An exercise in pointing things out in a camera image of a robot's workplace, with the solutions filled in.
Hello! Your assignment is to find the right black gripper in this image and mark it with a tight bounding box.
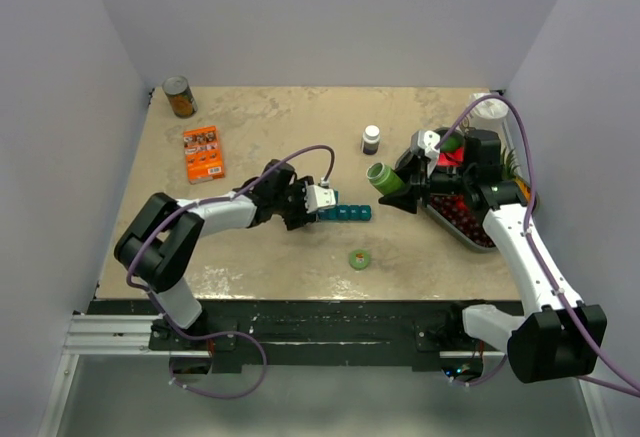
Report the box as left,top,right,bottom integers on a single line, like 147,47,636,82
380,151,474,214

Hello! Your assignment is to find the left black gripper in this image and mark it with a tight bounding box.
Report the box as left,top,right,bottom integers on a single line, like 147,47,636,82
272,176,320,230

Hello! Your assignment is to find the green pill bottle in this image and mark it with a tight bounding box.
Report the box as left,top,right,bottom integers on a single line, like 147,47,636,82
366,162,404,196

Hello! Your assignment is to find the teal weekly pill organizer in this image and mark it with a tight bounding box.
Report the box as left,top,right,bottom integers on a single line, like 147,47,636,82
318,204,373,222

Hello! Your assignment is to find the green bottle cap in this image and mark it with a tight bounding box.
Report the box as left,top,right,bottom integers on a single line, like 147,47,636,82
348,249,371,271

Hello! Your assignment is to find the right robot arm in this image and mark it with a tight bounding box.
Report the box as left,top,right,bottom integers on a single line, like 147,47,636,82
379,130,607,383

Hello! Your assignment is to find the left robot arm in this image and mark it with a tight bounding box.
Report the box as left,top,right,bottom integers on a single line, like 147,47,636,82
114,160,336,349

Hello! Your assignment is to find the dark grey fruit tray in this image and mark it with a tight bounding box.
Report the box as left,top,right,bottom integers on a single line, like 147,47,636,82
384,128,531,253

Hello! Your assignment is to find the dark toy grapes bunch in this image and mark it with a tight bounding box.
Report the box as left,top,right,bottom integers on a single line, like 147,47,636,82
430,195,495,250

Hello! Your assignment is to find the white capped dark pill bottle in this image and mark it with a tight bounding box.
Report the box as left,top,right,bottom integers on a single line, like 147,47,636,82
361,125,381,155

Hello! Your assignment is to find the green toy lime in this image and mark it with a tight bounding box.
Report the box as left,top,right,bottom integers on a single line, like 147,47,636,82
440,133,464,153

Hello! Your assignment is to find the orange cardboard box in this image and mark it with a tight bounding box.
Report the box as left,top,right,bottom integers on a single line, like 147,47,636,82
183,126,226,184

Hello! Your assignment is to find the white paper cup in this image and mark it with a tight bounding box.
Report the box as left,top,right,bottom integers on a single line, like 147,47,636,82
468,98,510,133

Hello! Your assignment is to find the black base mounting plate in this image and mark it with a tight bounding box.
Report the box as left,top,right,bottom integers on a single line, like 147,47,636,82
88,300,491,373

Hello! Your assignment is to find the tin food can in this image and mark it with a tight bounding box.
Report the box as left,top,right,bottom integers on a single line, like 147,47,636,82
162,76,198,118

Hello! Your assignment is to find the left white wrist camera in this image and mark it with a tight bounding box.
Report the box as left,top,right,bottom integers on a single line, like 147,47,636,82
304,184,337,214

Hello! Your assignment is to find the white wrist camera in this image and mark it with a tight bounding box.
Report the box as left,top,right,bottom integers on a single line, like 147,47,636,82
409,130,441,161
304,184,337,214

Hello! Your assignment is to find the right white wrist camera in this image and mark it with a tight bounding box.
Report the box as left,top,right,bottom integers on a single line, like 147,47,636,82
409,130,441,161

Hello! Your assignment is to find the aluminium frame rail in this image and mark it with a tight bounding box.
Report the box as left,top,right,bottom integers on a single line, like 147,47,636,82
34,91,614,437

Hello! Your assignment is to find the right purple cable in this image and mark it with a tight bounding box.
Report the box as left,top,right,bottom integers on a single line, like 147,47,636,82
434,94,640,399

